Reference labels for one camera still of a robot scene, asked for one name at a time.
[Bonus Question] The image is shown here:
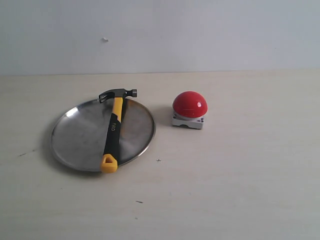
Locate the red dome push button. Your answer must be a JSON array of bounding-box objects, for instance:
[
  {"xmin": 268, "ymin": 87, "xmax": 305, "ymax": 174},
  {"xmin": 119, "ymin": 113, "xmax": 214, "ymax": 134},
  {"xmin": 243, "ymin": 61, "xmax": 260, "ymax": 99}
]
[{"xmin": 171, "ymin": 91, "xmax": 208, "ymax": 130}]

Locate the round stainless steel plate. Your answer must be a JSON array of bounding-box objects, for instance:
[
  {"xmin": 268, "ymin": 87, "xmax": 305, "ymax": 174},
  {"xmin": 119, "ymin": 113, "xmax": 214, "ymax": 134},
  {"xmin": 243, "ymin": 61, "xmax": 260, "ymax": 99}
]
[{"xmin": 49, "ymin": 98, "xmax": 156, "ymax": 173}]

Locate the yellow black claw hammer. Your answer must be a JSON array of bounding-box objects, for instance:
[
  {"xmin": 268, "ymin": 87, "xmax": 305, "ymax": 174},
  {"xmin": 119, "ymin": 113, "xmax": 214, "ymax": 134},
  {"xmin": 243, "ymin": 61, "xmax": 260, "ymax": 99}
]
[{"xmin": 98, "ymin": 88, "xmax": 138, "ymax": 174}]

